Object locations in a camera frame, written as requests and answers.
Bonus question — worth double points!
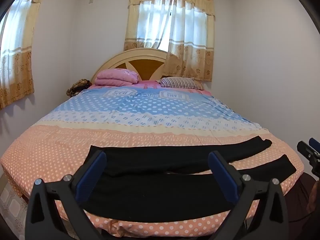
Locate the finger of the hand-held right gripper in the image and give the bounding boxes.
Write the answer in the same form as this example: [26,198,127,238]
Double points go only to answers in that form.
[297,141,317,161]
[309,137,320,153]

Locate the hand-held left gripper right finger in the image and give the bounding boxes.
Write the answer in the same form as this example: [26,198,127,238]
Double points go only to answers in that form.
[208,151,297,240]

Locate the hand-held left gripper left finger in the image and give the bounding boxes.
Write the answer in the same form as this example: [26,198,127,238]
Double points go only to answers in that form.
[25,151,108,240]

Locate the black pants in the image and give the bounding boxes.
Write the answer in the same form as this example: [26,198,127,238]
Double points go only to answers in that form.
[79,135,297,222]

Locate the person's right forearm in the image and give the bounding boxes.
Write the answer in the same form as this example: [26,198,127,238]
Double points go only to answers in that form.
[307,185,320,215]

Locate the polka dot bedspread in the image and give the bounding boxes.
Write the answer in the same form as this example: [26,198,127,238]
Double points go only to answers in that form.
[0,81,304,239]

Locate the brown patterned bundle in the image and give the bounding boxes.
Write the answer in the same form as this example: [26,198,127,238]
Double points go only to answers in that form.
[66,79,92,97]

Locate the striped pillow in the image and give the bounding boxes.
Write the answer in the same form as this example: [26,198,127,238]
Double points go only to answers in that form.
[157,77,204,90]

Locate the folded pink blanket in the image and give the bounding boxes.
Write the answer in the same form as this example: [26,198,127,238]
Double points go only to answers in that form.
[95,68,140,86]

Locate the pink bedsheet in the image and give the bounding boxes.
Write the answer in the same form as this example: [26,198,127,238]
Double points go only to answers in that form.
[136,79,212,96]

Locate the cream wooden headboard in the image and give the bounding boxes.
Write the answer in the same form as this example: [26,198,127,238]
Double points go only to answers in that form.
[90,48,173,85]

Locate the beige patterned window curtain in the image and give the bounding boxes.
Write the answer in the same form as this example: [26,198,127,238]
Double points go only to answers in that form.
[0,0,42,110]
[124,0,216,82]

